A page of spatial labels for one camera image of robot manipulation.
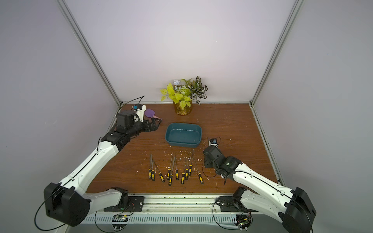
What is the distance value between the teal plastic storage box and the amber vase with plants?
0.14 meters

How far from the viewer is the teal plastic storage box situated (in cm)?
96

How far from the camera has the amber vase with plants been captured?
950mm
